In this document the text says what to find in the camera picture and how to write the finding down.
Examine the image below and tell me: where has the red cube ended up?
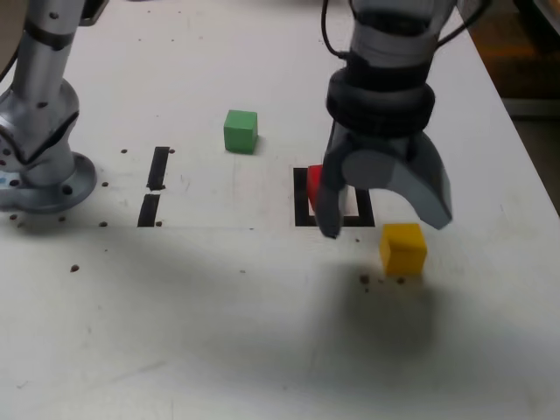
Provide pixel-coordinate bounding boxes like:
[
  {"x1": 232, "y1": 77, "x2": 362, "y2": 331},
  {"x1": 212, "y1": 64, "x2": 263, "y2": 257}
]
[{"x1": 305, "y1": 164, "x2": 326, "y2": 212}]

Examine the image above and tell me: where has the black tape square outline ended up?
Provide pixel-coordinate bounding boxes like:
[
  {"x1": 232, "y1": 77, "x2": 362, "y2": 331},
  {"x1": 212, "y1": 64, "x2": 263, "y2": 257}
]
[{"x1": 292, "y1": 167, "x2": 376, "y2": 228}]

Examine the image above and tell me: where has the grey metal frame bar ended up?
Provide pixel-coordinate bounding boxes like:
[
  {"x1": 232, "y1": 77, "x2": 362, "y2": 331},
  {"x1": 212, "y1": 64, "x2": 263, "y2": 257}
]
[{"x1": 500, "y1": 96, "x2": 560, "y2": 119}]

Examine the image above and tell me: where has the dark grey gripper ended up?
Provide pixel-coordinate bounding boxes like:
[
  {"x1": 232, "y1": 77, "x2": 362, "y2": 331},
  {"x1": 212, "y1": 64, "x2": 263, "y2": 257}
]
[{"x1": 314, "y1": 123, "x2": 454, "y2": 240}]

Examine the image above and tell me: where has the green cube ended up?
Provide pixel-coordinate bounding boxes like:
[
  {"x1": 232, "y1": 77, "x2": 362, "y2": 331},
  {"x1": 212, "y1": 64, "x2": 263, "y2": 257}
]
[{"x1": 222, "y1": 108, "x2": 259, "y2": 155}]

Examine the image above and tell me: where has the black tape strip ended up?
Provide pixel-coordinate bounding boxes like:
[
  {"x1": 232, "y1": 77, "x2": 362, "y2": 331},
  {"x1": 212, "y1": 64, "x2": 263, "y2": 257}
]
[{"x1": 136, "y1": 146, "x2": 171, "y2": 228}]

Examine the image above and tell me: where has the yellow cube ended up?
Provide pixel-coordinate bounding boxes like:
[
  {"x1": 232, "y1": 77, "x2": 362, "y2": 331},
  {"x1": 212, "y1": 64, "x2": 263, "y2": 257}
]
[{"x1": 379, "y1": 222, "x2": 429, "y2": 277}]

